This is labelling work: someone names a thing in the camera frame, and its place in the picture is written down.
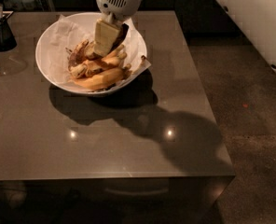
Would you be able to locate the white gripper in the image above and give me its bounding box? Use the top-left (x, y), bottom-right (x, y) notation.
top-left (94, 0), bottom-right (143, 57)

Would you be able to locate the small yellow banana bunch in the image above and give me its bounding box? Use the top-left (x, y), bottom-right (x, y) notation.
top-left (70, 43), bottom-right (132, 79)

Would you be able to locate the white paper liner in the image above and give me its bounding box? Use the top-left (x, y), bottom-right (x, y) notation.
top-left (48, 11), bottom-right (152, 93)

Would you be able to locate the brown banana left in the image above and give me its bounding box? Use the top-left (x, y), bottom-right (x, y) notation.
top-left (68, 39), bottom-right (90, 71)

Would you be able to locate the white bowl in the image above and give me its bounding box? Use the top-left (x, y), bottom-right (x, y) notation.
top-left (34, 12), bottom-right (148, 98)

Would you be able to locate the black mesh cup holder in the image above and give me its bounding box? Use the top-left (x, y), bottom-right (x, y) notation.
top-left (0, 2), bottom-right (18, 53)

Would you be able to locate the large yellow banana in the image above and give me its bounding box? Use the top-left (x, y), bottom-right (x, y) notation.
top-left (73, 67), bottom-right (126, 91)

